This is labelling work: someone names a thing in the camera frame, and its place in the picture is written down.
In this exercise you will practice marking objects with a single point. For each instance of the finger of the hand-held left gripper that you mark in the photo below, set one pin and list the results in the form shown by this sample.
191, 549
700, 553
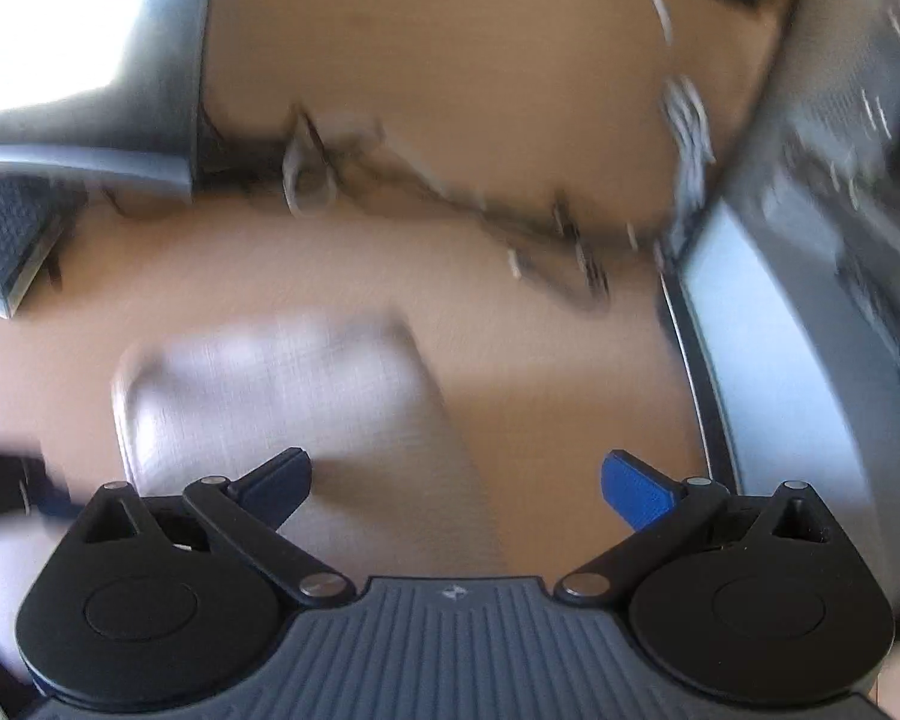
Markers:
54, 505

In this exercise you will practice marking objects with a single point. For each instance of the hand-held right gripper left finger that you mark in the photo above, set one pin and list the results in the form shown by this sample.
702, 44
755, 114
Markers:
279, 486

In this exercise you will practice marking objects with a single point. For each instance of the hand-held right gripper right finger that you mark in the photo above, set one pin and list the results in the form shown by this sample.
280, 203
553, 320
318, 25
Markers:
636, 489

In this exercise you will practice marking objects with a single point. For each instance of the light grey cloth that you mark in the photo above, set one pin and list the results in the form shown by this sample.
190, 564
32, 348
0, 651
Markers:
292, 390

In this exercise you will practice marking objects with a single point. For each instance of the black keyboard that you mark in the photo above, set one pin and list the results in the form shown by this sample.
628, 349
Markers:
7, 240

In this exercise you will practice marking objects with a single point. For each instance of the grey computer tower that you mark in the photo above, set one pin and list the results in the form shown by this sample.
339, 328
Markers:
810, 240

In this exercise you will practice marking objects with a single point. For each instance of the dark grey computer monitor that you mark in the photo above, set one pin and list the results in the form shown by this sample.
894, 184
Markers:
120, 75

